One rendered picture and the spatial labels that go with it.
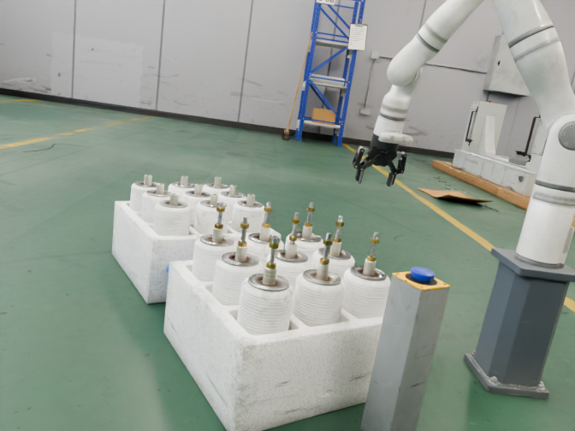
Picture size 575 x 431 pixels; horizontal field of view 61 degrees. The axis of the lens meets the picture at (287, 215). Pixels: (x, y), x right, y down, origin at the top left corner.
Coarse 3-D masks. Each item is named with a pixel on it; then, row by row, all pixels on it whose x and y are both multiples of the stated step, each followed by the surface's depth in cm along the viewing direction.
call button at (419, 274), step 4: (412, 268) 83; (416, 268) 83; (420, 268) 83; (424, 268) 84; (412, 272) 81; (416, 272) 81; (420, 272) 81; (424, 272) 81; (428, 272) 81; (432, 272) 82; (412, 276) 82; (416, 276) 81; (420, 276) 80; (424, 276) 80; (428, 276) 80; (432, 276) 81; (420, 280) 81; (424, 280) 81; (428, 280) 81
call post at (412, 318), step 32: (416, 288) 79; (448, 288) 81; (384, 320) 85; (416, 320) 79; (384, 352) 85; (416, 352) 82; (384, 384) 85; (416, 384) 84; (384, 416) 85; (416, 416) 87
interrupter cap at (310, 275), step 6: (306, 270) 96; (312, 270) 96; (306, 276) 93; (312, 276) 94; (330, 276) 95; (336, 276) 95; (312, 282) 91; (318, 282) 90; (324, 282) 91; (330, 282) 92; (336, 282) 92
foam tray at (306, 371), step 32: (192, 288) 99; (192, 320) 99; (224, 320) 87; (352, 320) 94; (192, 352) 99; (224, 352) 86; (256, 352) 81; (288, 352) 84; (320, 352) 88; (352, 352) 93; (224, 384) 86; (256, 384) 83; (288, 384) 87; (320, 384) 91; (352, 384) 95; (224, 416) 86; (256, 416) 85; (288, 416) 89
